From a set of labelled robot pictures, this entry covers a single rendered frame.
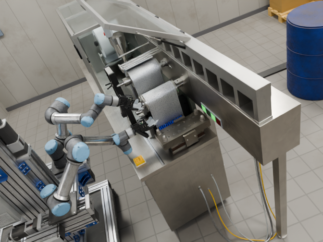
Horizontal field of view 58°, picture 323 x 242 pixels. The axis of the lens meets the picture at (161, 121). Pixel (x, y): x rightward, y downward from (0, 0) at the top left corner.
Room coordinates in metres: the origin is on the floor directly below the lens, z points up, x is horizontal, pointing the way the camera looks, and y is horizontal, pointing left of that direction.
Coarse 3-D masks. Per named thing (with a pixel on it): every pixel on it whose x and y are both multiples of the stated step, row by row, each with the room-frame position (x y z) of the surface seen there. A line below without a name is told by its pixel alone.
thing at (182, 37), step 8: (80, 0) 2.21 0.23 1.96; (112, 0) 2.68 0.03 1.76; (120, 0) 2.71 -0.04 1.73; (88, 8) 1.95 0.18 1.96; (96, 16) 1.75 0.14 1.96; (152, 16) 2.20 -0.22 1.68; (104, 24) 1.57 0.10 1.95; (112, 24) 1.58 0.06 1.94; (168, 24) 1.97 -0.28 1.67; (128, 32) 1.59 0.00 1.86; (136, 32) 1.59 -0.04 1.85; (144, 32) 1.61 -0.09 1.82; (152, 32) 1.62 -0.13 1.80; (160, 32) 1.63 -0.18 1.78; (176, 32) 1.79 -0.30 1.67; (160, 40) 1.61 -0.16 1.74; (184, 40) 1.66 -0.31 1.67; (184, 48) 1.64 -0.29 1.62
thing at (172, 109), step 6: (168, 102) 1.75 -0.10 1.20; (174, 102) 1.76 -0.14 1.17; (156, 108) 1.73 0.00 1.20; (162, 108) 1.74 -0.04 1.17; (168, 108) 1.75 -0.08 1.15; (174, 108) 1.76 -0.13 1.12; (180, 108) 1.77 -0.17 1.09; (156, 114) 1.73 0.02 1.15; (162, 114) 1.74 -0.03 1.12; (168, 114) 1.75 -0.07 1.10; (174, 114) 1.76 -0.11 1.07; (180, 114) 1.76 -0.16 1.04; (156, 120) 1.73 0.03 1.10; (162, 120) 1.73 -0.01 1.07; (168, 120) 1.74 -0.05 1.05; (156, 126) 1.72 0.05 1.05
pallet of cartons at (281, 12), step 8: (272, 0) 4.73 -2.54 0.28; (280, 0) 4.48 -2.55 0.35; (288, 0) 4.45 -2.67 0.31; (296, 0) 4.45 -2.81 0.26; (304, 0) 4.46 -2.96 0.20; (312, 0) 4.46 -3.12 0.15; (320, 0) 4.27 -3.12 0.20; (272, 8) 4.74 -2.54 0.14; (280, 8) 4.48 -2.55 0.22; (288, 8) 4.45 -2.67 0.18; (280, 16) 4.42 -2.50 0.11
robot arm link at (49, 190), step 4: (52, 184) 1.53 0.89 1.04; (44, 188) 1.52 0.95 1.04; (48, 188) 1.51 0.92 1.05; (52, 188) 1.49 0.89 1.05; (56, 188) 1.51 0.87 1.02; (40, 192) 1.50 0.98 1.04; (44, 192) 1.48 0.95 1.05; (48, 192) 1.46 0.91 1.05; (52, 192) 1.46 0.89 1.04; (44, 196) 1.45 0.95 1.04; (48, 196) 1.44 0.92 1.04; (44, 200) 1.46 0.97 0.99
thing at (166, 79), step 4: (164, 76) 2.27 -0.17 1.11; (164, 80) 2.31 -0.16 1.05; (168, 80) 2.19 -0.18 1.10; (180, 92) 1.97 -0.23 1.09; (188, 100) 1.83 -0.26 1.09; (188, 104) 1.86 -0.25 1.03; (192, 104) 1.81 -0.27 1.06; (192, 108) 1.81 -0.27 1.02; (196, 108) 1.81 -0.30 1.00; (192, 112) 1.82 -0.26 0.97
